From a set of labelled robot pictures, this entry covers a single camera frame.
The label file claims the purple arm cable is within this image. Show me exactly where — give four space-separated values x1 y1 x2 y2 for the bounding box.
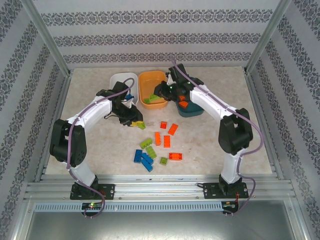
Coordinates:
65 77 138 219
170 56 265 216

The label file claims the small circuit board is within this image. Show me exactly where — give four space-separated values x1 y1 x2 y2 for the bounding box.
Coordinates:
81 201 104 211
222 200 240 210

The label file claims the aluminium frame post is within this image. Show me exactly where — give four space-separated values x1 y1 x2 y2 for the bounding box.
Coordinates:
244 0 293 75
19 0 74 77

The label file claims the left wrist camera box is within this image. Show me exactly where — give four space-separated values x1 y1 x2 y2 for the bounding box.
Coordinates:
121 98 136 110

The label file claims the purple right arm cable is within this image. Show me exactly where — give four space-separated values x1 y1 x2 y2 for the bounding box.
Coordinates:
170 56 265 216

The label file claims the white plastic container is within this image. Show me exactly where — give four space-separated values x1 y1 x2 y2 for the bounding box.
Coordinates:
109 72 140 105

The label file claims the aluminium mounting rail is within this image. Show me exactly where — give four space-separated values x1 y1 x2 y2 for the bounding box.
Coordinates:
23 174 300 201

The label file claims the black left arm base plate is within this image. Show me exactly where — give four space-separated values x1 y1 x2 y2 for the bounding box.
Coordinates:
69 183 116 201

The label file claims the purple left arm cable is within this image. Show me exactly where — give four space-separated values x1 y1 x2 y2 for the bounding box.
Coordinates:
65 77 138 219

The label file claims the aluminium side rail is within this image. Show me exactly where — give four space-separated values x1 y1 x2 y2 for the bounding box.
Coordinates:
33 71 73 182

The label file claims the grey slotted cable duct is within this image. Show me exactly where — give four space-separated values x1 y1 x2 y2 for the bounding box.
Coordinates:
33 201 223 213

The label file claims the grey metal base panel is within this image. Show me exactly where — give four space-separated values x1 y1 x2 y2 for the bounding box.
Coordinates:
24 211 305 240

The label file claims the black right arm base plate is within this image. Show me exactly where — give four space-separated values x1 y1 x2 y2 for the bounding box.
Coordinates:
202 182 250 200

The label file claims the teal plastic container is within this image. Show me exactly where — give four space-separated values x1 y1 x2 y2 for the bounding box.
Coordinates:
174 96 204 118

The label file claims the orange plastic container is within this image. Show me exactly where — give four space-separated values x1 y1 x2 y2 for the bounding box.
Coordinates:
138 70 169 110

